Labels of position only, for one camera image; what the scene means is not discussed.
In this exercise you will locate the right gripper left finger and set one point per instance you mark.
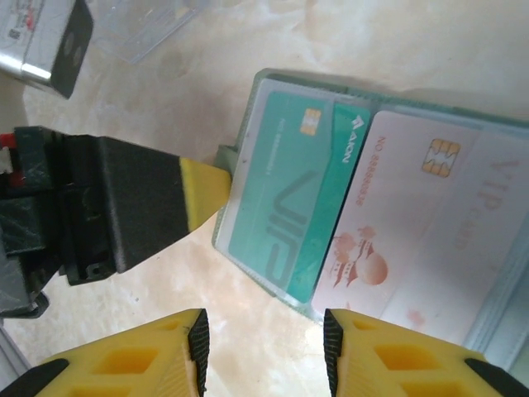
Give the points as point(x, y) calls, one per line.
point(124, 360)

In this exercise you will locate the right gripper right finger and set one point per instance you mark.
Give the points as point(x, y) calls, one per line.
point(405, 364)

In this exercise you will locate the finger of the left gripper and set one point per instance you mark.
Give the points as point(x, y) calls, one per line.
point(144, 198)

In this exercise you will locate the green card holder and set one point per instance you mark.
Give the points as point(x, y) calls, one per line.
point(508, 314)

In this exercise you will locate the white pink VIP card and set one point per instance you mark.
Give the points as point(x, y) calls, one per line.
point(413, 231)

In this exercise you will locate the clear acrylic card stand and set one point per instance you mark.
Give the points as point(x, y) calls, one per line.
point(136, 33)

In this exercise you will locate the teal VIP card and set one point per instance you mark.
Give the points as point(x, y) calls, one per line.
point(289, 198)

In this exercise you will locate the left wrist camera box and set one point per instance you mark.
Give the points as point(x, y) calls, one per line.
point(70, 45)

